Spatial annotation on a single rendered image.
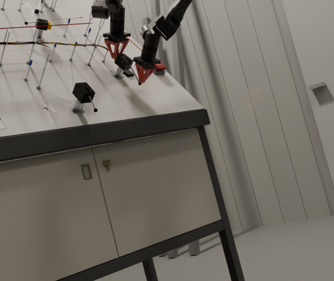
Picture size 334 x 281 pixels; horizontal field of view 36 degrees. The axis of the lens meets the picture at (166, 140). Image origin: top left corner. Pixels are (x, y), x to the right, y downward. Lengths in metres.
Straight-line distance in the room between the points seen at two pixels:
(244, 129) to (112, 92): 2.80
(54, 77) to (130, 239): 0.66
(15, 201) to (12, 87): 0.42
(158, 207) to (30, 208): 0.52
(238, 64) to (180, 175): 2.75
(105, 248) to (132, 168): 0.32
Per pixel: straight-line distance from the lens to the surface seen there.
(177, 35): 4.60
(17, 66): 2.00
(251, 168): 4.74
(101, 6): 2.09
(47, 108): 1.82
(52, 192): 1.73
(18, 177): 1.68
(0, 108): 1.76
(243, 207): 4.86
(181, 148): 2.11
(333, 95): 4.28
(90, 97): 1.79
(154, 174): 1.98
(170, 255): 4.25
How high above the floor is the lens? 0.62
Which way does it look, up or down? 4 degrees up
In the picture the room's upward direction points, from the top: 15 degrees counter-clockwise
